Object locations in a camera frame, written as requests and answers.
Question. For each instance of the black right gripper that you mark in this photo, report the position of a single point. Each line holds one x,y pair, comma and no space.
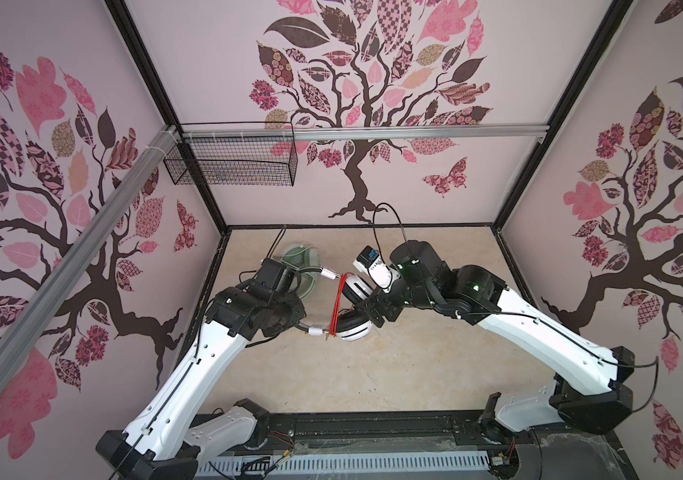
377,298

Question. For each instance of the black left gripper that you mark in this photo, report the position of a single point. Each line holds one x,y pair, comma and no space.
297,313

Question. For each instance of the white black over-ear headphones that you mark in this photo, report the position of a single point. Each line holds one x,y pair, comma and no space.
348,320

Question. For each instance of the mint green over-ear headphones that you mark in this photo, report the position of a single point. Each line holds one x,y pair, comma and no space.
303,257

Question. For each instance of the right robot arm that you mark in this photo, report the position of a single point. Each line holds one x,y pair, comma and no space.
588,392

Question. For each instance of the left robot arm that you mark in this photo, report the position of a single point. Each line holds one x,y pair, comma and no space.
165,441

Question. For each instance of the black wire basket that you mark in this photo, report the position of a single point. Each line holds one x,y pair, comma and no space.
246,153

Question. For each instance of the white slotted cable duct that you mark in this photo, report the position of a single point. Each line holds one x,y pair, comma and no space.
342,465

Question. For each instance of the aluminium rail back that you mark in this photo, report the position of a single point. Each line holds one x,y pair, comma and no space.
373,133

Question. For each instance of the aluminium rail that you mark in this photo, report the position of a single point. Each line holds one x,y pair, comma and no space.
373,133
23,334

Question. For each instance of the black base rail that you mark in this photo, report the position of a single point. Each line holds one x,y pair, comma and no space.
546,452

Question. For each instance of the aluminium rail left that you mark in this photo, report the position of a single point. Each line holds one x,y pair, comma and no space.
23,334

